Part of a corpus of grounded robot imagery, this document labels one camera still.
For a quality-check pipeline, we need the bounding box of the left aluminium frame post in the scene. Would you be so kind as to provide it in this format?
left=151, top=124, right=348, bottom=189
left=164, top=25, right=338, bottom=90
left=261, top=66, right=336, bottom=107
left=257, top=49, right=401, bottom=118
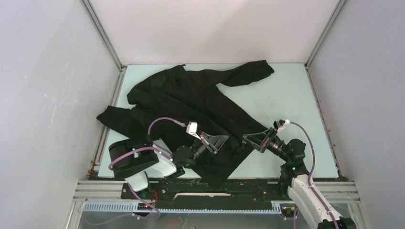
left=80, top=0, right=126, bottom=172

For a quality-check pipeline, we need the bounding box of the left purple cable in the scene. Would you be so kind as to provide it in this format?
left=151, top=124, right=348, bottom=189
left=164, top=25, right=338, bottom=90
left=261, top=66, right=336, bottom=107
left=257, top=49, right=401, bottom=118
left=108, top=117, right=187, bottom=171

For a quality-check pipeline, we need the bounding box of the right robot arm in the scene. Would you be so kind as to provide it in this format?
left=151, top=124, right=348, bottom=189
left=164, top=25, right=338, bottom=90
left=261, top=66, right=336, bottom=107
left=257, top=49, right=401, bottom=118
left=243, top=128, right=357, bottom=229

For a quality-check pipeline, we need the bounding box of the black jacket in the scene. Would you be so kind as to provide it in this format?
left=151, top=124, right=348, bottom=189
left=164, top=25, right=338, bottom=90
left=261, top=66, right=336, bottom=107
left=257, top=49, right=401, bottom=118
left=97, top=60, right=274, bottom=188

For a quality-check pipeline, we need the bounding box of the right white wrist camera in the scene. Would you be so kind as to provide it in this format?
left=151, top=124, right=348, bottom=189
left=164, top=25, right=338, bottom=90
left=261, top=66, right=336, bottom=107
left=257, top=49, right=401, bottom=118
left=273, top=119, right=290, bottom=132

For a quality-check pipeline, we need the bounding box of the grey slotted cable duct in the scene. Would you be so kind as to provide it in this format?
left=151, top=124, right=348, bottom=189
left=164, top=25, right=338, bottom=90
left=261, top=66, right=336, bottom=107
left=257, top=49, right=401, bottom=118
left=83, top=201, right=281, bottom=214

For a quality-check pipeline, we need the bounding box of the aluminium frame post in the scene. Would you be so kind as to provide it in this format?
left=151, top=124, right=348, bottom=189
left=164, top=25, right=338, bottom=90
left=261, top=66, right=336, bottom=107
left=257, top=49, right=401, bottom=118
left=305, top=0, right=349, bottom=177
left=80, top=0, right=126, bottom=172

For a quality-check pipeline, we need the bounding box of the right aluminium frame post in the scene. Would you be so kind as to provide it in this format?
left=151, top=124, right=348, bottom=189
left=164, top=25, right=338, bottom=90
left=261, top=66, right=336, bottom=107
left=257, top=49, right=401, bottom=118
left=305, top=0, right=349, bottom=177

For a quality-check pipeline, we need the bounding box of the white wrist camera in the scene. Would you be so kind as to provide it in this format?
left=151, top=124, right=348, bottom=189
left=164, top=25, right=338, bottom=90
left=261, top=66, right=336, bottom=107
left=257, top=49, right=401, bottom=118
left=273, top=119, right=290, bottom=132
left=186, top=122, right=201, bottom=139

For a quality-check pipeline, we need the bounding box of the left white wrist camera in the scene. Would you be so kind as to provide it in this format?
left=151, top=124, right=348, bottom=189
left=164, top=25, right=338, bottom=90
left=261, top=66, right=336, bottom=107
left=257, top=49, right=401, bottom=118
left=186, top=122, right=201, bottom=139

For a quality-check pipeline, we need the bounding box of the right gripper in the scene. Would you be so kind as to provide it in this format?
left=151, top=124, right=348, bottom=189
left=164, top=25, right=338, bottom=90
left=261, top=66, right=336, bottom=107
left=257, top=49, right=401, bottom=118
left=242, top=127, right=290, bottom=163

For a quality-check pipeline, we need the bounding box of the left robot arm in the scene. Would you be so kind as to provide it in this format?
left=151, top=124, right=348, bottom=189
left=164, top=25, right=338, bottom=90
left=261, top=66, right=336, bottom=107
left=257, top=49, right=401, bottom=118
left=108, top=132, right=229, bottom=199

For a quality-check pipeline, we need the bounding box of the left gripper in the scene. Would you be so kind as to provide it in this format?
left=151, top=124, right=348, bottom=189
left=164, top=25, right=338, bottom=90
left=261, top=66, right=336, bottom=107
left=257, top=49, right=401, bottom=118
left=186, top=130, right=228, bottom=169

